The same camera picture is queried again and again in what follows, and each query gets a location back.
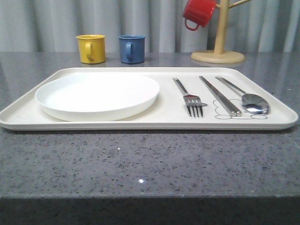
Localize silver metal spoon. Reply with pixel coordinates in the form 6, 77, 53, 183
215, 76, 270, 115

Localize grey pleated curtain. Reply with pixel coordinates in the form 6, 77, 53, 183
0, 0, 300, 53

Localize blue enamel mug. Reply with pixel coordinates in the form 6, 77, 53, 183
119, 35, 146, 64

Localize white round plate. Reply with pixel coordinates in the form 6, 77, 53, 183
35, 73, 160, 122

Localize silver metal fork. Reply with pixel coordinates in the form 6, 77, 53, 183
173, 77, 203, 119

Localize yellow enamel mug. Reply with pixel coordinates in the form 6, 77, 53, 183
76, 35, 106, 64

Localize cream rabbit serving tray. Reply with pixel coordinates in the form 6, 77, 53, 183
0, 67, 298, 130

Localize wooden mug tree stand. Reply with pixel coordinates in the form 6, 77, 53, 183
191, 0, 249, 64

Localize red enamel mug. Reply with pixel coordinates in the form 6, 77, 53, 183
183, 0, 217, 31

